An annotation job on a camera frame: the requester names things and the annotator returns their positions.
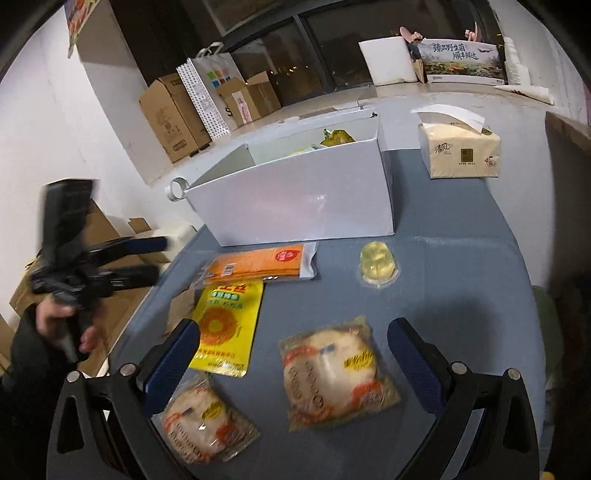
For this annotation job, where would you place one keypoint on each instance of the dark window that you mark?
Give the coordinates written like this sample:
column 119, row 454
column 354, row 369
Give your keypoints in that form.
column 300, row 41

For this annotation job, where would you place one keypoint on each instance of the white paper bag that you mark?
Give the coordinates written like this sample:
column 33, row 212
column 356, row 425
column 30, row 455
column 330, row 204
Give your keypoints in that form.
column 221, row 74

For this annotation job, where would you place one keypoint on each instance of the person's left forearm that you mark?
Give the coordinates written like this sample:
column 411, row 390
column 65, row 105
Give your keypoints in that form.
column 27, row 392

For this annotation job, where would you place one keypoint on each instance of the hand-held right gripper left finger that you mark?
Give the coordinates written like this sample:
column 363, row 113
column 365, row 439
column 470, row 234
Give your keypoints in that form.
column 173, row 364

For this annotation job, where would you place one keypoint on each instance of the yellow packet with orange circle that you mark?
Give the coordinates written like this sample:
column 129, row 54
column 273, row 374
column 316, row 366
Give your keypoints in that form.
column 226, row 327

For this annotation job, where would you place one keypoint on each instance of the white rectangular box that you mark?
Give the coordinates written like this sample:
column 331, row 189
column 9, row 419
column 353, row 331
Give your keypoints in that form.
column 295, row 203

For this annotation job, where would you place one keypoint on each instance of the clear jelly cup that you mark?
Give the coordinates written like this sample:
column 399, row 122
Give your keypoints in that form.
column 378, row 263

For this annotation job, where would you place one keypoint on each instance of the tissue pack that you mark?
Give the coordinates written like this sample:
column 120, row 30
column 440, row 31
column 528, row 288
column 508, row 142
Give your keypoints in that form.
column 461, row 147

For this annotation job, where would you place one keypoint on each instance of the person's left hand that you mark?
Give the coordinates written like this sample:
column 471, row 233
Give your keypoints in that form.
column 51, row 316

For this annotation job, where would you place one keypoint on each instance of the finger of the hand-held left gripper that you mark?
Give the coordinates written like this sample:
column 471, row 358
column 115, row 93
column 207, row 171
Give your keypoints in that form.
column 136, row 276
column 138, row 245

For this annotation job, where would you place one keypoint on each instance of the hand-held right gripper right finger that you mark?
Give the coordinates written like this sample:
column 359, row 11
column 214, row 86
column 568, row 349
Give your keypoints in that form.
column 414, row 364

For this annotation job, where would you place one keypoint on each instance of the white tape roll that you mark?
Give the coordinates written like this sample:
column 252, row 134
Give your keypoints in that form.
column 177, row 190

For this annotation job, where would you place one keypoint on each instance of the pink toy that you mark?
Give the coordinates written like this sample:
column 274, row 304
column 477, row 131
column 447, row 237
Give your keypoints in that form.
column 410, row 34
column 474, row 35

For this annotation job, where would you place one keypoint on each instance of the white foam box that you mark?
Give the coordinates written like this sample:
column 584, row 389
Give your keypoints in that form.
column 388, row 62

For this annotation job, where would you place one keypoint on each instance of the long printed box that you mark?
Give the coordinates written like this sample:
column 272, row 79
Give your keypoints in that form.
column 461, row 62

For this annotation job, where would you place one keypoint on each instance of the flat cardboard sheets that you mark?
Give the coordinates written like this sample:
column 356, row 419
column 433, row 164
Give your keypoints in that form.
column 124, row 226

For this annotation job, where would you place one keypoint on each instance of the dotted paper bag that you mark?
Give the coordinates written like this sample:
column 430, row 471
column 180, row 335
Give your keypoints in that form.
column 205, row 101

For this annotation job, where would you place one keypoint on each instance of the large cardboard box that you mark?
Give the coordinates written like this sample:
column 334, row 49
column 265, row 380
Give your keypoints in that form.
column 171, row 120

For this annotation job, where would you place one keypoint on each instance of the colourful wall hanging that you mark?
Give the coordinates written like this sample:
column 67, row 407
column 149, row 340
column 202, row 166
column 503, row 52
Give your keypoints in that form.
column 81, row 25

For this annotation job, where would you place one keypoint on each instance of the round bread packet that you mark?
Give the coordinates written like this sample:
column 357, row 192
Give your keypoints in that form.
column 203, row 422
column 332, row 374

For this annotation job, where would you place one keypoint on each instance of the small open cardboard box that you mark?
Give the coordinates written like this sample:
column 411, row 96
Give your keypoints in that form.
column 251, row 99

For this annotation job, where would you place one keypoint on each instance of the small yellow snack packet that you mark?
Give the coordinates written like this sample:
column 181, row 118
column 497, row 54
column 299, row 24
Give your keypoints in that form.
column 339, row 137

